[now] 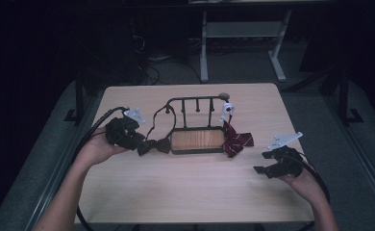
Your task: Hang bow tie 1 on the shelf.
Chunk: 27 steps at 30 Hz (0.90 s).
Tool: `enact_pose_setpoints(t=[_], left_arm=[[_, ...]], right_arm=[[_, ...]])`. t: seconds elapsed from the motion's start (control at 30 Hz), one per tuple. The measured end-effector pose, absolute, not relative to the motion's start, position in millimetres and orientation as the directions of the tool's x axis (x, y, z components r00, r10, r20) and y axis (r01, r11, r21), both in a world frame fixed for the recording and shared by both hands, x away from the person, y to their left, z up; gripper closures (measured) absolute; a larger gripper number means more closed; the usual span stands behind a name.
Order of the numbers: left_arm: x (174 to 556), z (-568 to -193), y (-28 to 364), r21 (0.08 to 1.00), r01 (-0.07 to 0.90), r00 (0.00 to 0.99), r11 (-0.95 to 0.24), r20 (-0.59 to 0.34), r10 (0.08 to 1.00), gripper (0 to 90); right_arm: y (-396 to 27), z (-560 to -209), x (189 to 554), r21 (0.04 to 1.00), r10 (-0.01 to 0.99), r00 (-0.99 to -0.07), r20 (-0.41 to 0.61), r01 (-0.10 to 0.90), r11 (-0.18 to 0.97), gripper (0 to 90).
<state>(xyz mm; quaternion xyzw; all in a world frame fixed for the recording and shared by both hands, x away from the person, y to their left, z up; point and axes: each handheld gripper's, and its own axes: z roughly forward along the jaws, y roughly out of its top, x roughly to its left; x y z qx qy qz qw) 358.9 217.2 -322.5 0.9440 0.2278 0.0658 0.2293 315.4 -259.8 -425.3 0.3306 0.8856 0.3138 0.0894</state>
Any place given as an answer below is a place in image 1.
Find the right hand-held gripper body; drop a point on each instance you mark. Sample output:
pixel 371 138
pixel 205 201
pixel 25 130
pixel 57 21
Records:
pixel 286 160

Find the white plastic clip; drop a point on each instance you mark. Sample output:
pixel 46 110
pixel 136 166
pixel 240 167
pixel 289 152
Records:
pixel 227 110

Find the black metal stand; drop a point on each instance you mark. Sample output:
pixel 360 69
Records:
pixel 344 99
pixel 79 102

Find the black bow tie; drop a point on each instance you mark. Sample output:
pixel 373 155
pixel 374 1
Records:
pixel 153 146

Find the white metal desk frame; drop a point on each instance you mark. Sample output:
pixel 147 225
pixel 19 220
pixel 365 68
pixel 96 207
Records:
pixel 243 30

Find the person's left hand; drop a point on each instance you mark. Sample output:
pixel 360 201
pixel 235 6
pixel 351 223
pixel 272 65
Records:
pixel 95 147

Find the red striped bow tie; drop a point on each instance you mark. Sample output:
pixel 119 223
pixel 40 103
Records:
pixel 237 139

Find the black rack with wooden base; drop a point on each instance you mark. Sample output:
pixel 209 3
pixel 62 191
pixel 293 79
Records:
pixel 197 139

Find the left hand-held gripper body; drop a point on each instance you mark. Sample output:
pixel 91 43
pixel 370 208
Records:
pixel 121 130

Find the person's right hand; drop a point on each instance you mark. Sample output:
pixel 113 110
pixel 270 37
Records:
pixel 301 187

